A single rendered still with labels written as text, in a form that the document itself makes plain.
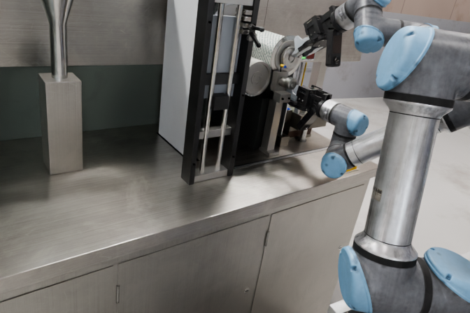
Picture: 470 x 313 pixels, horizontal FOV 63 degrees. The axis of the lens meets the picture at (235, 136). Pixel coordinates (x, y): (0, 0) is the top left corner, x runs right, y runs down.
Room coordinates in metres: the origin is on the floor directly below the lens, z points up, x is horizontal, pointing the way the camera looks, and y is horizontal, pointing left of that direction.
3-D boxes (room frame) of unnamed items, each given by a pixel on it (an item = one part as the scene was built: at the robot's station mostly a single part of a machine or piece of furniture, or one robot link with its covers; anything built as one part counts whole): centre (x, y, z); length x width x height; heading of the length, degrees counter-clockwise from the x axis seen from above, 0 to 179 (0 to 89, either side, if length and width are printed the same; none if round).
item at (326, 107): (1.23, -0.30, 1.11); 0.08 x 0.05 x 0.08; 129
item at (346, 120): (1.18, -0.35, 1.11); 0.11 x 0.08 x 0.09; 39
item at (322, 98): (1.30, -0.25, 1.12); 0.12 x 0.08 x 0.09; 39
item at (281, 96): (1.29, -0.13, 1.05); 0.06 x 0.05 x 0.31; 39
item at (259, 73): (1.37, 0.03, 1.18); 0.26 x 0.12 x 0.12; 39
